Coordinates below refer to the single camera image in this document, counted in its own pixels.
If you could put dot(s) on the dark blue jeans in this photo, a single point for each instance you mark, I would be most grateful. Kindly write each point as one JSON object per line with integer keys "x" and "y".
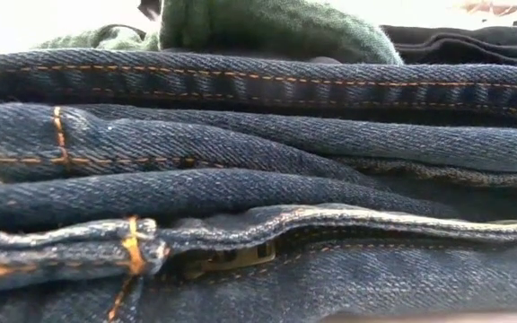
{"x": 258, "y": 188}

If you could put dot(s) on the black zip jacket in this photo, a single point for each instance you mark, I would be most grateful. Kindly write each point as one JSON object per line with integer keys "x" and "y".
{"x": 317, "y": 58}

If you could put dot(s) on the dark green button shirt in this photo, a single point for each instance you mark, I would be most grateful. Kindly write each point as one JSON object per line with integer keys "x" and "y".
{"x": 263, "y": 27}

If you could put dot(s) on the black garment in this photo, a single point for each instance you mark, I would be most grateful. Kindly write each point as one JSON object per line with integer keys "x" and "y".
{"x": 465, "y": 45}

